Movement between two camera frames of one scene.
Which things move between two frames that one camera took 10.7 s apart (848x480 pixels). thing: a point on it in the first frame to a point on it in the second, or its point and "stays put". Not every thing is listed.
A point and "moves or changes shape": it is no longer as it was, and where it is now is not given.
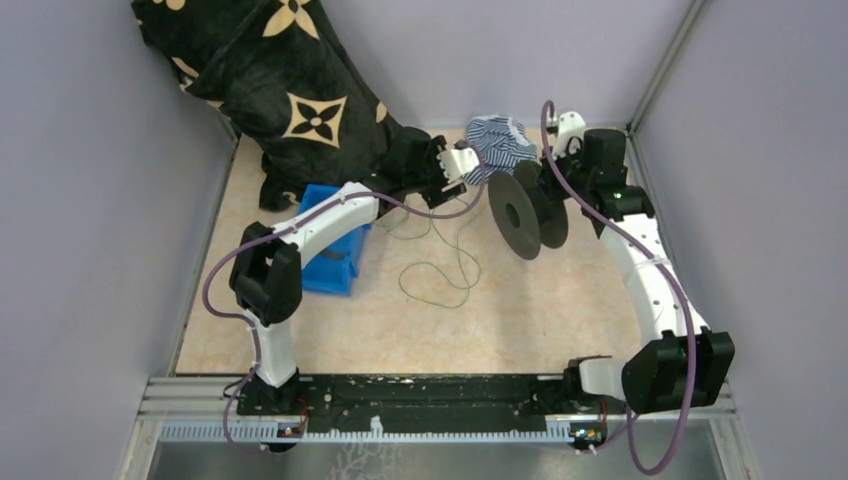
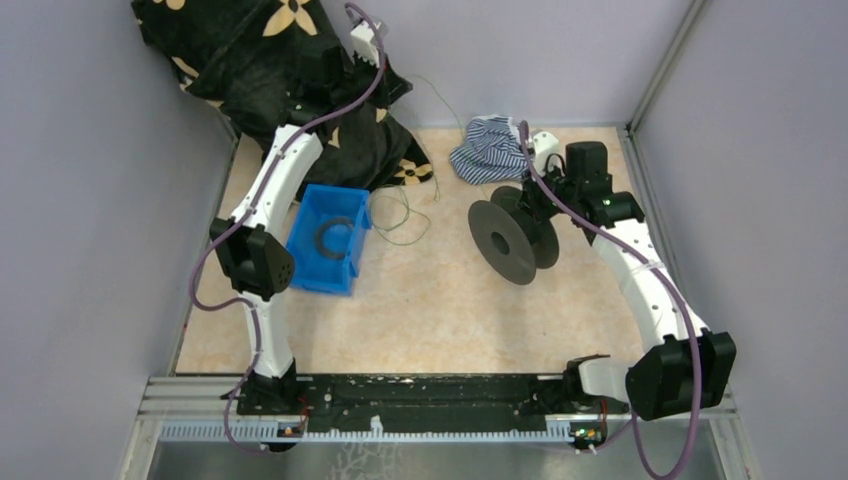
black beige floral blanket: x=281 y=69 stays put
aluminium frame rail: x=216 y=400 stays put
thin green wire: x=432 y=217 to x=455 y=109
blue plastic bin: x=335 y=272 stays put
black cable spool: x=525 y=211 moves or changes shape
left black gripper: x=438 y=196 to x=392 y=88
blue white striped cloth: x=501 y=143 stays put
